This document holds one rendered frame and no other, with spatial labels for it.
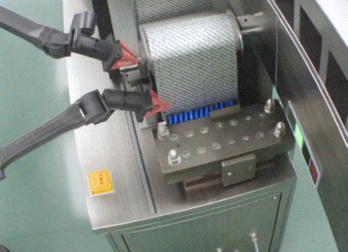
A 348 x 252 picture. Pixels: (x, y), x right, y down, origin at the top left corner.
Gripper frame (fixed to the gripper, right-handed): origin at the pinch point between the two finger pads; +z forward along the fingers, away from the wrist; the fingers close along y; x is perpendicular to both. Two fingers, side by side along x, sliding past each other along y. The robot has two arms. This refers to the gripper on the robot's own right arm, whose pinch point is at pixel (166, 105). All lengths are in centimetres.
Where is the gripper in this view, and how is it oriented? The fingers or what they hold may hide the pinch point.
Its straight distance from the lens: 160.1
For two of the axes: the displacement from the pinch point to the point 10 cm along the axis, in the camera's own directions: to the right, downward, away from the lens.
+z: 8.9, 1.0, 4.5
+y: 2.3, 7.5, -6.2
